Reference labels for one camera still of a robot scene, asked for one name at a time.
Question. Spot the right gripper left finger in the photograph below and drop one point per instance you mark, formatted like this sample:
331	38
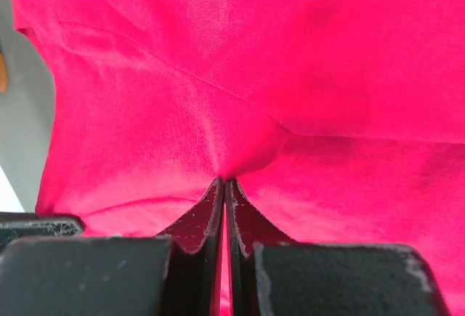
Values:
192	283

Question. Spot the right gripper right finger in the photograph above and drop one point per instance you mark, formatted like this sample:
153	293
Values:
246	225

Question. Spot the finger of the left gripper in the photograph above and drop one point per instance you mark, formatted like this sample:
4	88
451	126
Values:
18	225

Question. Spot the red polo shirt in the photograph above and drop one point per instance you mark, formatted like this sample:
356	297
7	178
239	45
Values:
343	120

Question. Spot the orange plastic bin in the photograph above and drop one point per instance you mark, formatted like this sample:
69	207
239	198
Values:
3	74

